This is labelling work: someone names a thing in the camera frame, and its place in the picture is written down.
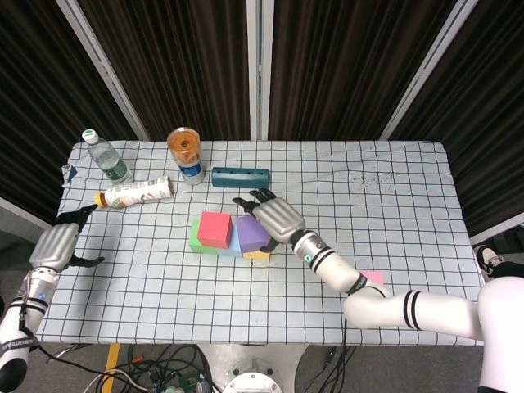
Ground white checkered tablecloth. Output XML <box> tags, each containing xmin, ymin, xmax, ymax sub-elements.
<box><xmin>30</xmin><ymin>140</ymin><xmax>492</xmax><ymax>348</ymax></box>

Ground tangled black floor cables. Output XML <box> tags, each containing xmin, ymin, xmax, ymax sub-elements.
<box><xmin>47</xmin><ymin>343</ymin><xmax>214</xmax><ymax>393</ymax></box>

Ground white floor cable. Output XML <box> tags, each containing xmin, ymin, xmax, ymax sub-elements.
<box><xmin>84</xmin><ymin>368</ymin><xmax>144</xmax><ymax>393</ymax></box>

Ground black trouser leg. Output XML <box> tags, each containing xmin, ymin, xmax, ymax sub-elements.
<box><xmin>489</xmin><ymin>258</ymin><xmax>524</xmax><ymax>282</ymax></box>

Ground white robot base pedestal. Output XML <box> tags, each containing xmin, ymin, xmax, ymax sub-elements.
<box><xmin>196</xmin><ymin>342</ymin><xmax>308</xmax><ymax>393</ymax></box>

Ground white and black sneaker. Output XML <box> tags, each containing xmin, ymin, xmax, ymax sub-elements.
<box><xmin>474</xmin><ymin>244</ymin><xmax>505</xmax><ymax>283</ymax></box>

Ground white screen base rail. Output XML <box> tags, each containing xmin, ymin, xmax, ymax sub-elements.
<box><xmin>0</xmin><ymin>196</ymin><xmax>54</xmax><ymax>233</ymax></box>
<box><xmin>468</xmin><ymin>223</ymin><xmax>524</xmax><ymax>245</ymax></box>

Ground white aluminium screen post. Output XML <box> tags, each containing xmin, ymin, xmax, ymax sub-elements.
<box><xmin>378</xmin><ymin>0</ymin><xmax>480</xmax><ymax>141</ymax></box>
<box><xmin>245</xmin><ymin>0</ymin><xmax>274</xmax><ymax>140</ymax></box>
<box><xmin>55</xmin><ymin>0</ymin><xmax>151</xmax><ymax>142</ymax></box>

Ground pink foam cube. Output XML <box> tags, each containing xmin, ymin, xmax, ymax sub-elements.
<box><xmin>359</xmin><ymin>270</ymin><xmax>386</xmax><ymax>287</ymax></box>

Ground red foam cube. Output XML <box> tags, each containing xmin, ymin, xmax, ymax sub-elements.
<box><xmin>196</xmin><ymin>210</ymin><xmax>233</xmax><ymax>250</ymax></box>

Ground light blue foam cube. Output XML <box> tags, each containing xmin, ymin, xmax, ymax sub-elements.
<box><xmin>216</xmin><ymin>227</ymin><xmax>246</xmax><ymax>258</ymax></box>

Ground dark pleated curtain panel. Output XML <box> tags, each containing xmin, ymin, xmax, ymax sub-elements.
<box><xmin>77</xmin><ymin>0</ymin><xmax>251</xmax><ymax>141</ymax></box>
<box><xmin>0</xmin><ymin>0</ymin><xmax>138</xmax><ymax>224</ymax></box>
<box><xmin>268</xmin><ymin>0</ymin><xmax>456</xmax><ymax>141</ymax></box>
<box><xmin>391</xmin><ymin>0</ymin><xmax>524</xmax><ymax>238</ymax></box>

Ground white labelled drink bottle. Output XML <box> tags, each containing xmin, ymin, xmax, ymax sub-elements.
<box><xmin>93</xmin><ymin>175</ymin><xmax>175</xmax><ymax>210</ymax></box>

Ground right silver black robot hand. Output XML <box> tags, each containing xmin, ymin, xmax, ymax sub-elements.
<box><xmin>232</xmin><ymin>187</ymin><xmax>307</xmax><ymax>253</ymax></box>

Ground green foam cube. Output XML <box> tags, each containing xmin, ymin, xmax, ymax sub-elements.
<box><xmin>188</xmin><ymin>219</ymin><xmax>218</xmax><ymax>255</ymax></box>

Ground clear water bottle green label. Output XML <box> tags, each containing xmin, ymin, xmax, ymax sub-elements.
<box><xmin>81</xmin><ymin>129</ymin><xmax>134</xmax><ymax>184</ymax></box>

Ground purple foam cube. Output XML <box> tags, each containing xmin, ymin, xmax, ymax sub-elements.
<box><xmin>235</xmin><ymin>215</ymin><xmax>271</xmax><ymax>253</ymax></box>

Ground teal block with holes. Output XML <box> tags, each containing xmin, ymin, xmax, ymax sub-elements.
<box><xmin>210</xmin><ymin>166</ymin><xmax>271</xmax><ymax>191</ymax></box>

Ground blue and white can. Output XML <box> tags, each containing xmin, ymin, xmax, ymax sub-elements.
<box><xmin>178</xmin><ymin>161</ymin><xmax>206</xmax><ymax>187</ymax></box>

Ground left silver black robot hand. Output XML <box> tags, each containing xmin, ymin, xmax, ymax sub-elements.
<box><xmin>29</xmin><ymin>204</ymin><xmax>106</xmax><ymax>273</ymax></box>

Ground clear jar of rubber bands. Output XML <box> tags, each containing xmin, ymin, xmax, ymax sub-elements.
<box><xmin>166</xmin><ymin>126</ymin><xmax>202</xmax><ymax>168</ymax></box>

